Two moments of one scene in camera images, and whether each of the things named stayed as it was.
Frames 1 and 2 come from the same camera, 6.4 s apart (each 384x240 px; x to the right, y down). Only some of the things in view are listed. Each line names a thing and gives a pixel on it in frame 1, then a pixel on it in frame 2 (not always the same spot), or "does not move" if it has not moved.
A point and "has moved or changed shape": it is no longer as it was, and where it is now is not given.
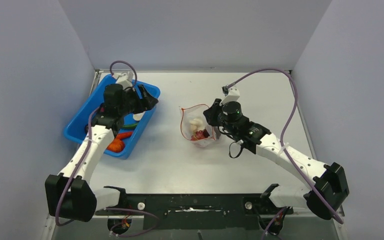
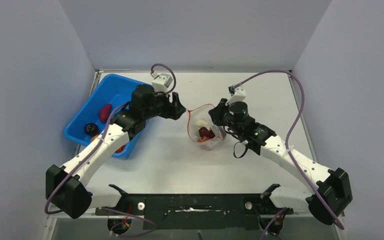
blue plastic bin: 76,129 does not move
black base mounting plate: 196,211 does not move
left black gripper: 146,103 → 172,110
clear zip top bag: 196,128 has moved or changed shape
